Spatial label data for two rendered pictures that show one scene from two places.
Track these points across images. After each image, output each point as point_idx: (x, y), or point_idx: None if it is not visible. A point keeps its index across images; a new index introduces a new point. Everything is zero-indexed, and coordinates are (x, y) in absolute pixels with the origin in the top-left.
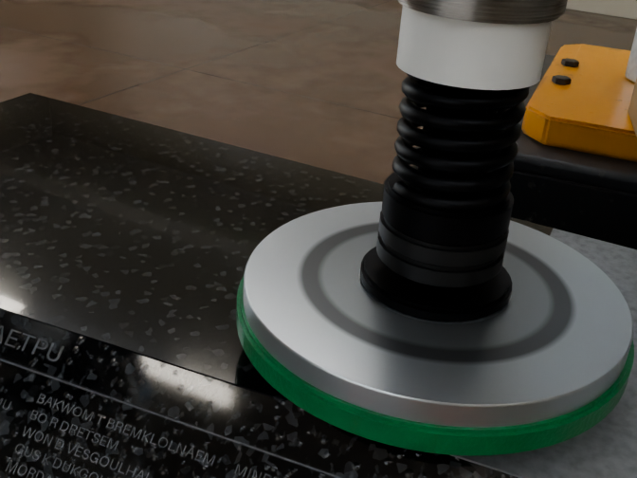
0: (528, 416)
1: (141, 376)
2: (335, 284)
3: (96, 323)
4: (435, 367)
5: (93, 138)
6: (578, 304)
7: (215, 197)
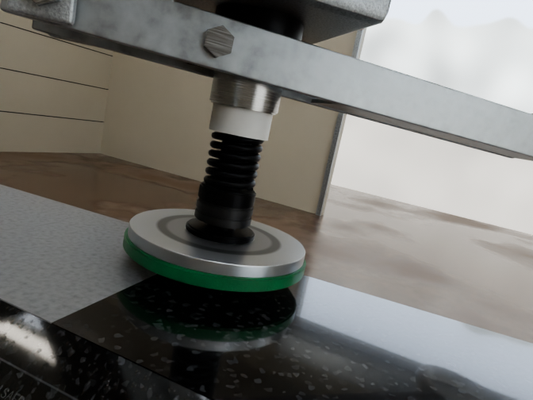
0: None
1: None
2: (264, 238)
3: (364, 296)
4: None
5: None
6: (159, 218)
7: (377, 380)
